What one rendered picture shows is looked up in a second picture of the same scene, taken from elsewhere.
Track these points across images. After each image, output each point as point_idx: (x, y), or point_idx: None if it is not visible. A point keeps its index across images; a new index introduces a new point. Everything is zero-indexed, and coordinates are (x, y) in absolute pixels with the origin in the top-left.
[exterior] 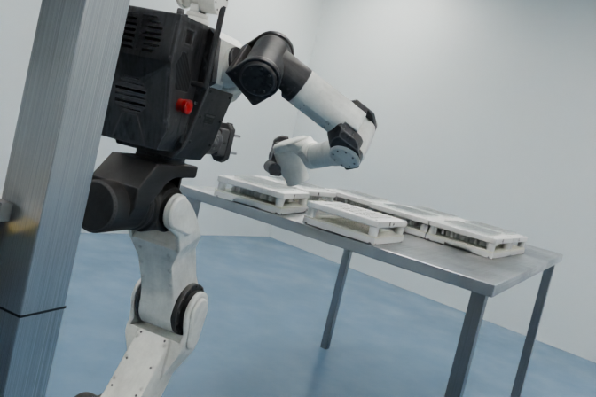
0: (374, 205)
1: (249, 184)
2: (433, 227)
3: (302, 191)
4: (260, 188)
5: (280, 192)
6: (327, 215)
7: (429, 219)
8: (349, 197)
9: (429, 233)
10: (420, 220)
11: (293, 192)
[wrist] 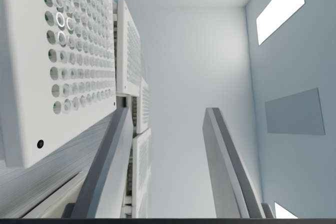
0: (136, 144)
1: (5, 7)
2: (130, 212)
3: (111, 105)
4: (8, 63)
5: (25, 153)
6: (66, 200)
7: (138, 200)
8: (139, 106)
9: (123, 210)
10: (134, 198)
11: (82, 128)
